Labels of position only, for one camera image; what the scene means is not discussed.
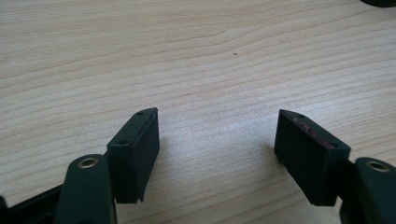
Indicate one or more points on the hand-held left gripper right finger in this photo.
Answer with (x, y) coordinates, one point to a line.
(308, 161)

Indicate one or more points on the black round object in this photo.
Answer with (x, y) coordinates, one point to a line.
(381, 2)

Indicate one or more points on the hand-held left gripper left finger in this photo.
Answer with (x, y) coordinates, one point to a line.
(134, 161)

